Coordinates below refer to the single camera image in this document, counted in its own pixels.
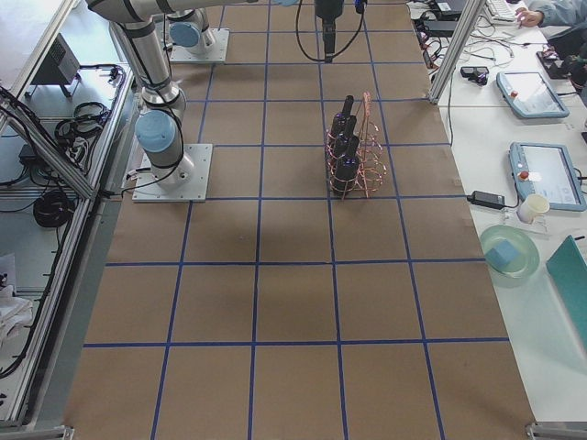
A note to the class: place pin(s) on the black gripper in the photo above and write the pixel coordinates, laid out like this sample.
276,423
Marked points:
327,9

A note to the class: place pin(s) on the person hand at keyboard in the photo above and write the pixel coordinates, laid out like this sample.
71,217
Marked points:
527,18

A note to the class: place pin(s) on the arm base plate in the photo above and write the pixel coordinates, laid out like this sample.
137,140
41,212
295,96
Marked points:
217,54
187,183

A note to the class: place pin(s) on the black power adapter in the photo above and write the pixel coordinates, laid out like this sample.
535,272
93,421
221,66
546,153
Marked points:
486,199

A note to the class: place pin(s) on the dark wine bottle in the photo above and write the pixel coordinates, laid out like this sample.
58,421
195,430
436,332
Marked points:
342,141

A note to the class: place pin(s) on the white keyboard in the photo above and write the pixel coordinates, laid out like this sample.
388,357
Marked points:
499,12

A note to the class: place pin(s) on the teach pendant far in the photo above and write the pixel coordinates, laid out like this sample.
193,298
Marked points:
530,95

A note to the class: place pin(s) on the copper wire wine basket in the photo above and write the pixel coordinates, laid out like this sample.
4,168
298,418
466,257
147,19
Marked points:
372,170

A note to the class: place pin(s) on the dark bottle in basket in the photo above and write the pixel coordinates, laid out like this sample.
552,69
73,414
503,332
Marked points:
346,169
340,119

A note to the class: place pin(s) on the blue foam cube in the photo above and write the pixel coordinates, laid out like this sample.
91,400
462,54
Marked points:
504,256

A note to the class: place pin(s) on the white crumpled cloth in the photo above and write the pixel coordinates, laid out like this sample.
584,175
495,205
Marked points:
16,312

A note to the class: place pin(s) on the white paper cup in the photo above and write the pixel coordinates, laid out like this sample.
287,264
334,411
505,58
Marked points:
533,206

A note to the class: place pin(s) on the green glass plate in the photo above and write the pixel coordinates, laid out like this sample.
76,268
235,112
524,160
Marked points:
520,240

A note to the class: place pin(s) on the aluminium frame post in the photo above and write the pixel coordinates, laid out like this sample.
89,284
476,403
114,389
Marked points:
460,36

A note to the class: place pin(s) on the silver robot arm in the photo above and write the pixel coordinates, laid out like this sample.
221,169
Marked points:
159,130
191,30

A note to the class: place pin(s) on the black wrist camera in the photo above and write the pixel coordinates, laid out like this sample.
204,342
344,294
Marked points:
360,6

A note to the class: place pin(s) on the teach pendant near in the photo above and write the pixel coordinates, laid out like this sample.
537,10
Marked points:
546,169

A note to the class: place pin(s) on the black webcam on table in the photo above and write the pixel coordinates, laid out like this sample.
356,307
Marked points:
475,74

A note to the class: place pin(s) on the dark bottle in basket far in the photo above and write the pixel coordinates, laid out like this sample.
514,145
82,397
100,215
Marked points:
340,119

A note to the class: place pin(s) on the teach pendant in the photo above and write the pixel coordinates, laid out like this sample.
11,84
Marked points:
546,169
530,95

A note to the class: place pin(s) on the dark bottle in basket near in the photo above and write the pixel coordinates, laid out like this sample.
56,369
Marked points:
346,169

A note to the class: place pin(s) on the grey electronics box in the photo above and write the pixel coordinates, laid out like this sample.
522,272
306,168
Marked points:
59,67

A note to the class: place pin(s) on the teal board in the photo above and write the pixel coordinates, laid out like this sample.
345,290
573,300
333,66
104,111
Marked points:
567,268

